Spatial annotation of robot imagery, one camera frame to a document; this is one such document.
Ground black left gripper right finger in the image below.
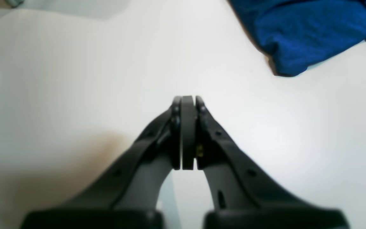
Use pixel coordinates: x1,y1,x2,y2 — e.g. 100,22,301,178
195,96,349,229

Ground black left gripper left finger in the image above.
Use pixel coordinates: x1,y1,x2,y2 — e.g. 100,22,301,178
21,96,193,229

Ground blue t-shirt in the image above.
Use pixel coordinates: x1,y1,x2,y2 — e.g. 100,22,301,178
229,0,366,77

